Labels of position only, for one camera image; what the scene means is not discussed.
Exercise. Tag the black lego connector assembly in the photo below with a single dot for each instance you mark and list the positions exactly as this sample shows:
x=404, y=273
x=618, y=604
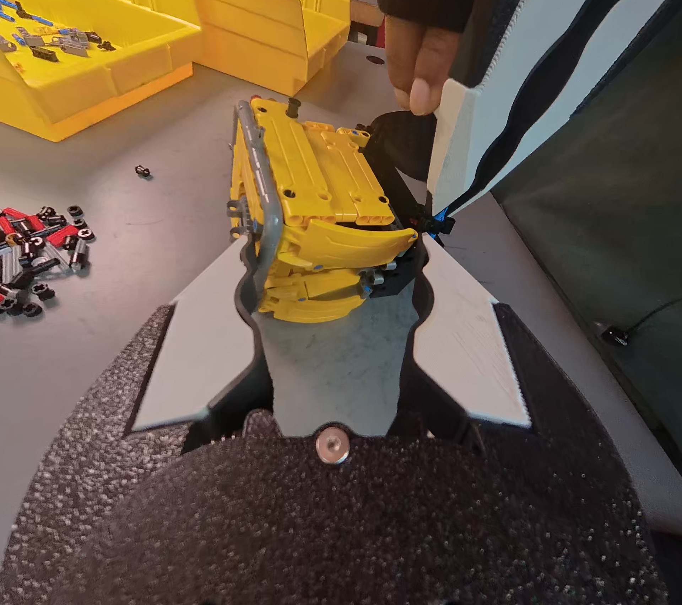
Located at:
x=439, y=226

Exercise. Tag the person's right hand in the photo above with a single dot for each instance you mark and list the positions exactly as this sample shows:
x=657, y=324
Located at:
x=421, y=66

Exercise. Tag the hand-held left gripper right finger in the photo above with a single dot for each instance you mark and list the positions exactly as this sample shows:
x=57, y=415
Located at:
x=469, y=349

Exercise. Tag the pile of small lego pins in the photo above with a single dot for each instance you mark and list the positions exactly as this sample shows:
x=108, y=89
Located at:
x=42, y=253

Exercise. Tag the black lego pin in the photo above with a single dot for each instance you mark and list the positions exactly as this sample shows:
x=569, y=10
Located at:
x=143, y=171

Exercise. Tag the yellow lego vehicle model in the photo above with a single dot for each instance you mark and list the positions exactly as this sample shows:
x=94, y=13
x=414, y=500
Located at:
x=319, y=173

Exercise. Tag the pile of mixed lego parts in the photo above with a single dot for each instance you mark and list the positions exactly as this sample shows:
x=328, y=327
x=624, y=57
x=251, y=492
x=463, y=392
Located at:
x=58, y=40

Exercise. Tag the yellow divided parts bin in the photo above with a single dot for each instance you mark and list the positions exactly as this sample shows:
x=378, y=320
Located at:
x=106, y=66

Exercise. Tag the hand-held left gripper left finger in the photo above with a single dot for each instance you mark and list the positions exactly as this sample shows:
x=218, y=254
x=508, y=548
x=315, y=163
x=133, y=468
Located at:
x=197, y=359

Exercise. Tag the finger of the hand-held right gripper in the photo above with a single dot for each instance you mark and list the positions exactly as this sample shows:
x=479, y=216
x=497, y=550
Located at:
x=602, y=50
x=543, y=2

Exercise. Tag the yellow plastic bin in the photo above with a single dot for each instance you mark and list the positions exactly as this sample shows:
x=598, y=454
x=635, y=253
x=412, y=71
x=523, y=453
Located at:
x=255, y=29

